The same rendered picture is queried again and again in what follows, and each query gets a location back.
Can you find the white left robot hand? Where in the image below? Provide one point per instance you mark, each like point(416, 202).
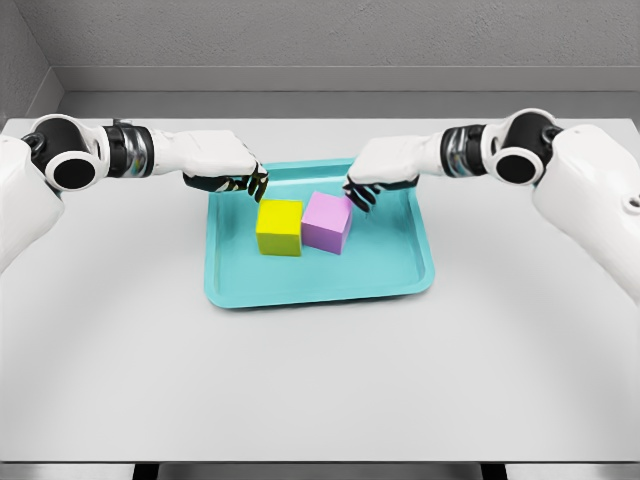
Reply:
point(220, 155)

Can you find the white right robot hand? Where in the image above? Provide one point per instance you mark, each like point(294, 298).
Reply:
point(385, 160)

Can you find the pink cube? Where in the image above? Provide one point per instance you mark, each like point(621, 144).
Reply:
point(326, 221)

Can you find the yellow cube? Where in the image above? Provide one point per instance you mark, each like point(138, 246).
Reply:
point(279, 226)

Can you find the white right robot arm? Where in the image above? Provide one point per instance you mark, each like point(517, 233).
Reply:
point(575, 165)

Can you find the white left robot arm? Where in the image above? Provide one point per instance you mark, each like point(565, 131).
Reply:
point(75, 150)

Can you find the teal rectangular tray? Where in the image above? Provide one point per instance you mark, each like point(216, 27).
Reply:
point(320, 270)

